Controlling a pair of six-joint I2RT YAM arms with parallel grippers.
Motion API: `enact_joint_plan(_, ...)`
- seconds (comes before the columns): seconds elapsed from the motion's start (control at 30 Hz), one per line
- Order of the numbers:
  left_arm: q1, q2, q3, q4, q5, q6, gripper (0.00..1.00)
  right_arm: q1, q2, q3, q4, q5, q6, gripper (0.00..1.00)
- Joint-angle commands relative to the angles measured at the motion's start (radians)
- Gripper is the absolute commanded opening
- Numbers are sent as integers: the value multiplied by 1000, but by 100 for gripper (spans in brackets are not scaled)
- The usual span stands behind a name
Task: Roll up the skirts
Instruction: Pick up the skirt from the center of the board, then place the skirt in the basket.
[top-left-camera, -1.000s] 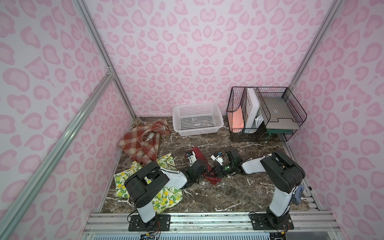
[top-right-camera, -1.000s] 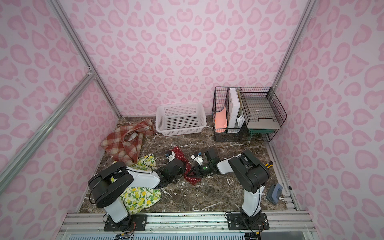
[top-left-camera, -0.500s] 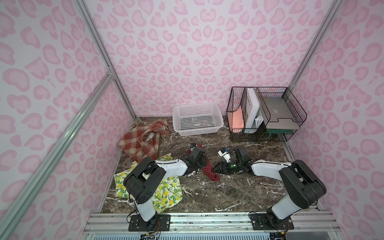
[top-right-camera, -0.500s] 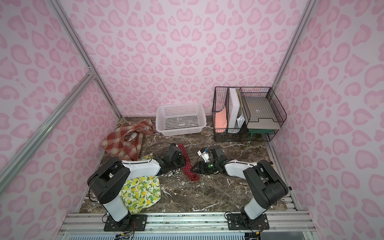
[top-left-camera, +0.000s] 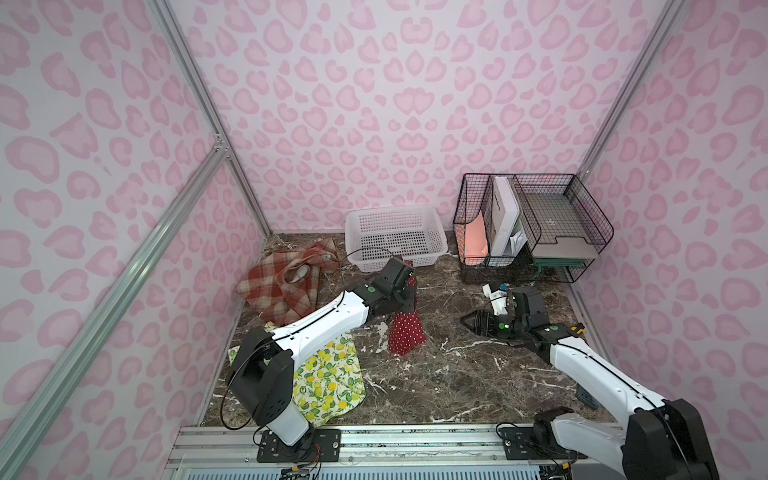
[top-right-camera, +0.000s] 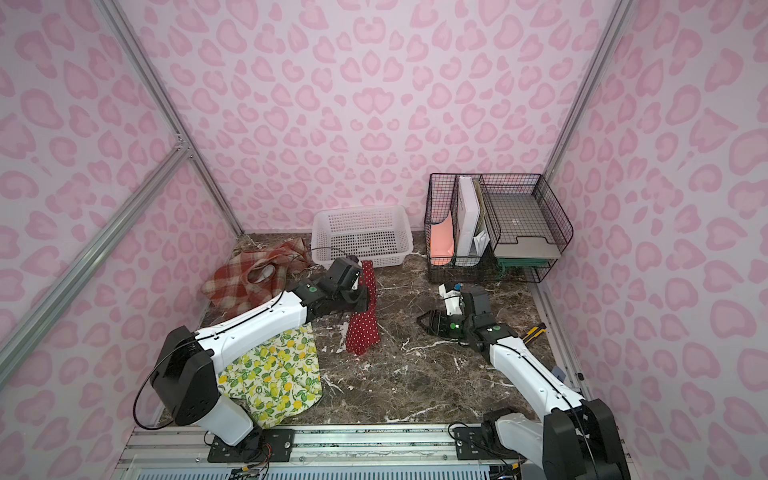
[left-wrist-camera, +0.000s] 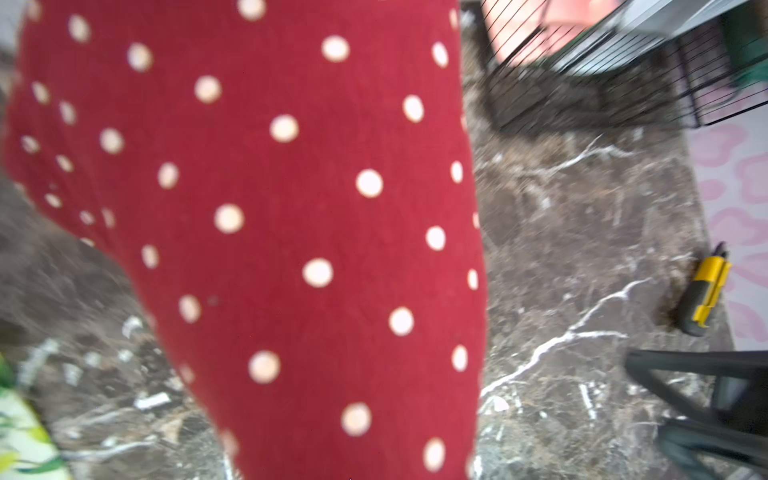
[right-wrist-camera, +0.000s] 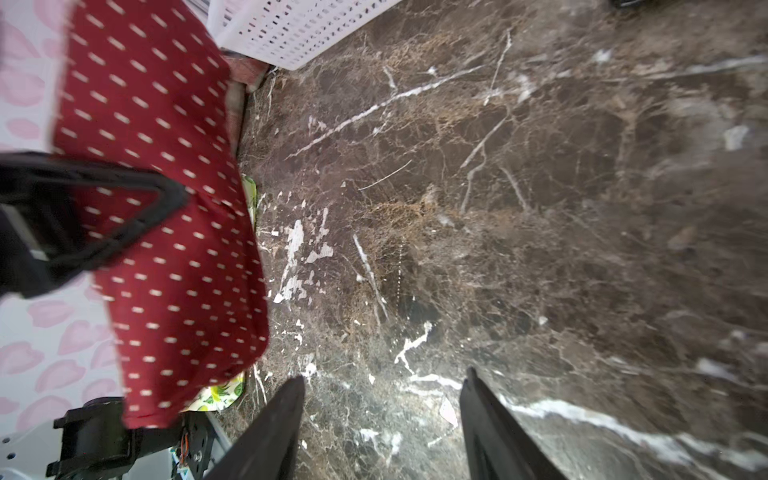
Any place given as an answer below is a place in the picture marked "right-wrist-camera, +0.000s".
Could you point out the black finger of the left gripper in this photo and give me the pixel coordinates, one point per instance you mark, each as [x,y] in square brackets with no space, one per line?
[43,244]

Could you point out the white plastic basket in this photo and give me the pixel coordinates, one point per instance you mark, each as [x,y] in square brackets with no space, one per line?
[288,33]

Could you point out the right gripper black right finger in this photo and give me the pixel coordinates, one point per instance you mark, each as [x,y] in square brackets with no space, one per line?
[496,444]

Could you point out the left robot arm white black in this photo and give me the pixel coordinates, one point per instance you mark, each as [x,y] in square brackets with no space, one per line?
[95,444]

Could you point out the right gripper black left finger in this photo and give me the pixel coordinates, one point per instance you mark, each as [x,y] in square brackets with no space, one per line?
[268,448]

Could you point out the red polka dot skirt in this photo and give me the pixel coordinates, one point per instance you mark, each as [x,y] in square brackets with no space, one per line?
[145,89]

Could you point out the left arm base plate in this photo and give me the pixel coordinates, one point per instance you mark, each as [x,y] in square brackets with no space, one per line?
[203,445]

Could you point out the lemon print skirt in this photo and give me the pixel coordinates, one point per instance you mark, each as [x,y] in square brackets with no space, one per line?
[220,397]

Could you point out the red plaid skirt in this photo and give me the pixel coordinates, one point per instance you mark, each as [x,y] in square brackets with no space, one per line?
[246,75]

